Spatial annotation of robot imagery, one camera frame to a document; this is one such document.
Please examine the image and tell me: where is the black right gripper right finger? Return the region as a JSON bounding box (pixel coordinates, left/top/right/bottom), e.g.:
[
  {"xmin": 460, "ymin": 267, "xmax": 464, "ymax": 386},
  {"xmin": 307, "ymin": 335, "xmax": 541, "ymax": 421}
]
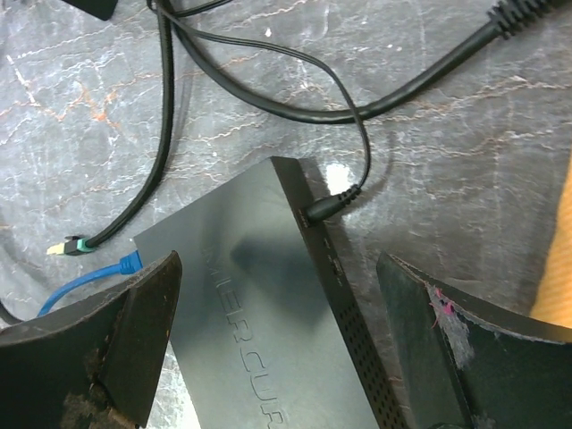
[{"xmin": 376, "ymin": 253, "xmax": 571, "ymax": 428}]

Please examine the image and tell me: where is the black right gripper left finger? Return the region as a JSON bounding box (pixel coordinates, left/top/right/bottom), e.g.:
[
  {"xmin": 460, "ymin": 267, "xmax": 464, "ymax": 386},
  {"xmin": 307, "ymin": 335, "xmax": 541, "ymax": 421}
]
[{"xmin": 1, "ymin": 252, "xmax": 182, "ymax": 428}]

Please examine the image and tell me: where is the blue ethernet cable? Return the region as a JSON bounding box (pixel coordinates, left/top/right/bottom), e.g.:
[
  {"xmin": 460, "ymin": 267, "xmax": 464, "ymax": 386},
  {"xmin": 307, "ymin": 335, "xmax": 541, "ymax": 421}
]
[{"xmin": 35, "ymin": 249, "xmax": 145, "ymax": 318}]

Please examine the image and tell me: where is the black ethernet cable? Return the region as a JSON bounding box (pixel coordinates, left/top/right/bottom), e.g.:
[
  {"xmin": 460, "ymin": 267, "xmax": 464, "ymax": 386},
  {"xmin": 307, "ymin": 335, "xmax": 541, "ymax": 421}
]
[{"xmin": 0, "ymin": 0, "xmax": 175, "ymax": 325}]

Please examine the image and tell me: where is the black network switch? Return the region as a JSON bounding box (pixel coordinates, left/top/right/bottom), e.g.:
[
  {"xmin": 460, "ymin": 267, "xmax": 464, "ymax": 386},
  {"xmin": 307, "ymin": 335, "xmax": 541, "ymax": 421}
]
[{"xmin": 135, "ymin": 156, "xmax": 407, "ymax": 428}]

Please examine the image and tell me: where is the black barrel plug power cable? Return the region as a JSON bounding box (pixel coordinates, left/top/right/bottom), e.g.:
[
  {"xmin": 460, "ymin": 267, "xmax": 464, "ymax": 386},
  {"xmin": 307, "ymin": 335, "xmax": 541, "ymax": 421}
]
[{"xmin": 147, "ymin": 0, "xmax": 373, "ymax": 223}]

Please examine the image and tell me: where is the black power adapter brick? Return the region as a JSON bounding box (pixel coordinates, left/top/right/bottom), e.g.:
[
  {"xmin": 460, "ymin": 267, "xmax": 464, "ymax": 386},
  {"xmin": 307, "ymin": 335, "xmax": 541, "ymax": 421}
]
[{"xmin": 63, "ymin": 0, "xmax": 118, "ymax": 21}]

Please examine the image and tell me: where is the orange Mickey Mouse pillow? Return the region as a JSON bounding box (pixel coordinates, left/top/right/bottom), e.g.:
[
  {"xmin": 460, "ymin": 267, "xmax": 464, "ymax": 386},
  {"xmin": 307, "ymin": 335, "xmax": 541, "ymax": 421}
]
[{"xmin": 530, "ymin": 164, "xmax": 572, "ymax": 328}]

